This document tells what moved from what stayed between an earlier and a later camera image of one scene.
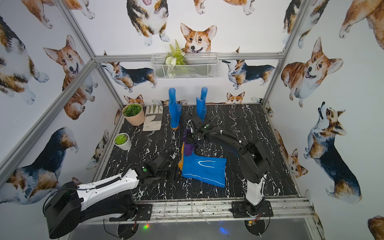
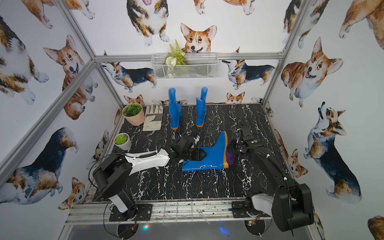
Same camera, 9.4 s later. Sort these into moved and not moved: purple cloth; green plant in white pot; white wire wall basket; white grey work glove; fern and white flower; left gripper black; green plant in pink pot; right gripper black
Moved: purple cloth; right gripper black; left gripper black
Not moved: white wire wall basket; white grey work glove; fern and white flower; green plant in pink pot; green plant in white pot
